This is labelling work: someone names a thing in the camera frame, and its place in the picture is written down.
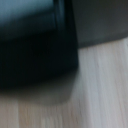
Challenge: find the black air fryer drawer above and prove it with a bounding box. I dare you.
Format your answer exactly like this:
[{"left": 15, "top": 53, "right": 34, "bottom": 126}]
[{"left": 0, "top": 0, "right": 81, "bottom": 92}]

